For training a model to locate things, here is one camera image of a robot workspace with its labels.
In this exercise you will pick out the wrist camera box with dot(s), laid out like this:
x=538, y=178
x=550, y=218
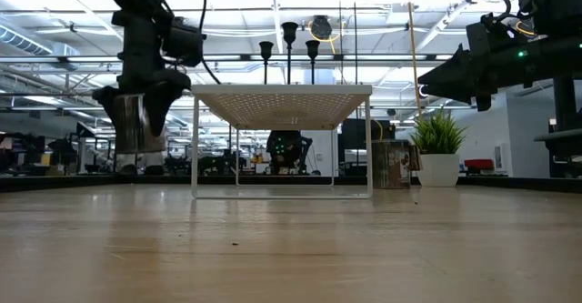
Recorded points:
x=500, y=30
x=184, y=41

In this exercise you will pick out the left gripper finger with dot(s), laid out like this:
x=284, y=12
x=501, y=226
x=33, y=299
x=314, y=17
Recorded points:
x=107, y=105
x=163, y=103

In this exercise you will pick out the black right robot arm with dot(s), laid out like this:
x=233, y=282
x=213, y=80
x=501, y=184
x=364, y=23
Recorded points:
x=545, y=66

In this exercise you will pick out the black background screen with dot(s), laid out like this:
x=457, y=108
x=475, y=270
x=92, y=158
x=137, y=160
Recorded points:
x=359, y=132

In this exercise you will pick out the red storage box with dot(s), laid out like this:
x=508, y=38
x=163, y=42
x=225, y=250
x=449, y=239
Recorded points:
x=480, y=164

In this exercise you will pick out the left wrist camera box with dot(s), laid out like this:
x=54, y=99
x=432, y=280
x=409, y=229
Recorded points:
x=184, y=41

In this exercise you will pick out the black computer monitor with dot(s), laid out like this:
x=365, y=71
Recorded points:
x=564, y=107

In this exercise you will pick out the black candlestick holder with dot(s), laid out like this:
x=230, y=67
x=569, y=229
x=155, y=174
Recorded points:
x=266, y=48
x=289, y=30
x=312, y=47

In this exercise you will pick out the silver glass candle jar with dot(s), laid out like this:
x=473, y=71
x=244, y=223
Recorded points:
x=391, y=164
x=134, y=125

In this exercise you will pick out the white perforated metal shelf riser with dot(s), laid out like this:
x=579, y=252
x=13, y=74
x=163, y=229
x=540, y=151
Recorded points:
x=282, y=89

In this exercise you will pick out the black aluminium table frame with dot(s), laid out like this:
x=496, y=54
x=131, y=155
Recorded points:
x=68, y=184

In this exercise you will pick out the grey side desk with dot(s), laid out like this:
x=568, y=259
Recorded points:
x=564, y=144

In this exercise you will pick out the green plant in white pot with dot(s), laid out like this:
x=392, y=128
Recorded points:
x=438, y=168

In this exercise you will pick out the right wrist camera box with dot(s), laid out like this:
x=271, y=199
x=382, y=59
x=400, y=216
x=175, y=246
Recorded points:
x=500, y=30

